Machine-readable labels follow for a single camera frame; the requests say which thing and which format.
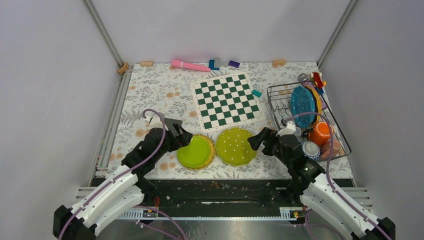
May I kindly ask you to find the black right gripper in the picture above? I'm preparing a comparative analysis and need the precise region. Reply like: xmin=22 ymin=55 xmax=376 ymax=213
xmin=247 ymin=126 xmax=292 ymax=168

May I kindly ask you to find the lime green plate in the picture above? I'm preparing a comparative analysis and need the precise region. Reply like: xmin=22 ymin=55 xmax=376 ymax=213
xmin=176 ymin=135 xmax=213 ymax=169

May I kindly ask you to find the woven bamboo tray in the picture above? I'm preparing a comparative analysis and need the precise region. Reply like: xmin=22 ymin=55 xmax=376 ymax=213
xmin=180 ymin=133 xmax=217 ymax=171

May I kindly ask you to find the blue dotted plate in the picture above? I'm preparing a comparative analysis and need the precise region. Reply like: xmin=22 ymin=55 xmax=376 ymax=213
xmin=290 ymin=85 xmax=317 ymax=128

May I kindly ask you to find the olive green dotted plate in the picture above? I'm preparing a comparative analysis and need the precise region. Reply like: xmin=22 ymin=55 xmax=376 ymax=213
xmin=215 ymin=127 xmax=257 ymax=167

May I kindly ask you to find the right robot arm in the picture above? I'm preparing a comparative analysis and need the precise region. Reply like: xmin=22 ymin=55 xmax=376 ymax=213
xmin=247 ymin=127 xmax=396 ymax=240

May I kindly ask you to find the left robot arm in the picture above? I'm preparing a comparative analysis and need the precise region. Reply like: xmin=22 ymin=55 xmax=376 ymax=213
xmin=52 ymin=117 xmax=193 ymax=240

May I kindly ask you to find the clear plastic cup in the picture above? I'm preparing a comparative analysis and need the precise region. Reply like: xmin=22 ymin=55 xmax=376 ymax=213
xmin=293 ymin=127 xmax=303 ymax=140

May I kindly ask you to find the blue white patterned bowl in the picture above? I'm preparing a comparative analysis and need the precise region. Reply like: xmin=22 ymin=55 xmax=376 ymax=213
xmin=300 ymin=140 xmax=321 ymax=162

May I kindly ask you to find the orange mug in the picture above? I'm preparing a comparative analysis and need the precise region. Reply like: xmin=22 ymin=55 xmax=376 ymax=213
xmin=302 ymin=121 xmax=335 ymax=147

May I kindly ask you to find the pink cup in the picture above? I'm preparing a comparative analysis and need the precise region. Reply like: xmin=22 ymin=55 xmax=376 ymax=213
xmin=319 ymin=139 xmax=342 ymax=161

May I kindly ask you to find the yellow dotted plate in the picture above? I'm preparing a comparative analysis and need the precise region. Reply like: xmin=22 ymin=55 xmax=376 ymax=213
xmin=310 ymin=87 xmax=323 ymax=125

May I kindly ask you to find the green white chessboard mat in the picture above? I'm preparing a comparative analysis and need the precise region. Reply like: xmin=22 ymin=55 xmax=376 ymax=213
xmin=190 ymin=72 xmax=266 ymax=133

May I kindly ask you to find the teal small block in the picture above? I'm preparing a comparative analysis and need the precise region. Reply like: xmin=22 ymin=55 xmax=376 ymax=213
xmin=252 ymin=89 xmax=262 ymax=98

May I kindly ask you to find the pink wand massager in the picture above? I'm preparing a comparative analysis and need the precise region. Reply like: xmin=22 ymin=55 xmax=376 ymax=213
xmin=171 ymin=59 xmax=211 ymax=72

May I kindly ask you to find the red yellow toy figure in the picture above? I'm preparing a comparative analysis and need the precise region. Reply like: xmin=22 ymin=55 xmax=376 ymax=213
xmin=310 ymin=71 xmax=327 ymax=89

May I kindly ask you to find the left tan wooden block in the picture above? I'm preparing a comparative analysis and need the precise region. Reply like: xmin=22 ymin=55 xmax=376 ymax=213
xmin=139 ymin=61 xmax=154 ymax=67

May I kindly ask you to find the tan wooden block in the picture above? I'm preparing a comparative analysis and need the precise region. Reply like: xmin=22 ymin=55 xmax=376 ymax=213
xmin=272 ymin=59 xmax=287 ymax=68
xmin=139 ymin=61 xmax=154 ymax=67

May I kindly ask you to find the right tan wooden block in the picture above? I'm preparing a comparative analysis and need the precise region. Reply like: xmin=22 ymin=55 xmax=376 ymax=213
xmin=272 ymin=59 xmax=287 ymax=68

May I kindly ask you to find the blue L-shaped block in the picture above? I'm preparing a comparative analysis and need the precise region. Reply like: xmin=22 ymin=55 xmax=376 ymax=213
xmin=208 ymin=59 xmax=220 ymax=71

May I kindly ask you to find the corner wooden block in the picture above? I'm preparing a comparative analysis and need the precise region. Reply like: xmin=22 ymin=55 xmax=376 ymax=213
xmin=117 ymin=62 xmax=129 ymax=75

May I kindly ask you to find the grey block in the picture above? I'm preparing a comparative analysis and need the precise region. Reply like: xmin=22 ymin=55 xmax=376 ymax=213
xmin=213 ymin=57 xmax=221 ymax=68

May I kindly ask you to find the purple brick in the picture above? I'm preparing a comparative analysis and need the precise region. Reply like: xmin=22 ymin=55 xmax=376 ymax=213
xmin=228 ymin=60 xmax=241 ymax=69

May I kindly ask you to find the black wire dish rack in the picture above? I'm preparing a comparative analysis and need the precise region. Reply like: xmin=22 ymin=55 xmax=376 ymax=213
xmin=266 ymin=80 xmax=352 ymax=162

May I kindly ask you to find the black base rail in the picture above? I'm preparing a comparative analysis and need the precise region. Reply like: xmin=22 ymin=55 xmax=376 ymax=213
xmin=139 ymin=179 xmax=304 ymax=218

